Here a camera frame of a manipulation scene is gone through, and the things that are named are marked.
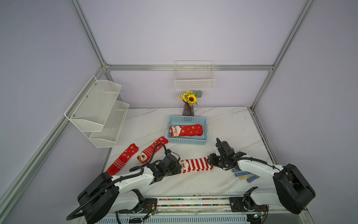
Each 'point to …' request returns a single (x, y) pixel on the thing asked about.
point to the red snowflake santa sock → (186, 130)
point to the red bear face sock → (147, 155)
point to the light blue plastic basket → (197, 140)
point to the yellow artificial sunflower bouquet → (190, 97)
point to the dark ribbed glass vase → (188, 110)
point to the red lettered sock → (122, 159)
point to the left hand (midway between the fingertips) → (178, 169)
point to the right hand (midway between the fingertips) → (210, 162)
